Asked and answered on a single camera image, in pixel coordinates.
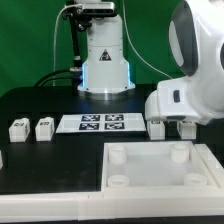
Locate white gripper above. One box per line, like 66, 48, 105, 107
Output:
145, 76, 202, 123

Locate white square tabletop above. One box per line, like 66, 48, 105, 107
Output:
101, 141, 218, 190

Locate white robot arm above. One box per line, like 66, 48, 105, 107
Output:
75, 0, 224, 125

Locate white tag sheet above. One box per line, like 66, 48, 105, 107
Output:
56, 113, 146, 133

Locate white right fence bar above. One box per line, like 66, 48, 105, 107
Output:
195, 144, 224, 189

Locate white fence bar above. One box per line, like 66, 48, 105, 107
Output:
195, 144, 224, 189
0, 188, 224, 223

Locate white front fence bar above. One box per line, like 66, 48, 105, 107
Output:
0, 188, 224, 223

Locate white left fence piece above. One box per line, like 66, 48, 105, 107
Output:
0, 150, 3, 170

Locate black base cables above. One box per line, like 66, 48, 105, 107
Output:
33, 67, 83, 88

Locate black camera stand pole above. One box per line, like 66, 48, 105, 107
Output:
69, 16, 82, 67

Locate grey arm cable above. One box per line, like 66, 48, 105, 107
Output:
120, 0, 174, 80

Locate black camera on stand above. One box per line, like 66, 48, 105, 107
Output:
67, 2, 116, 17

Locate white camera cable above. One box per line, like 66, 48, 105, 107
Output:
52, 4, 81, 87

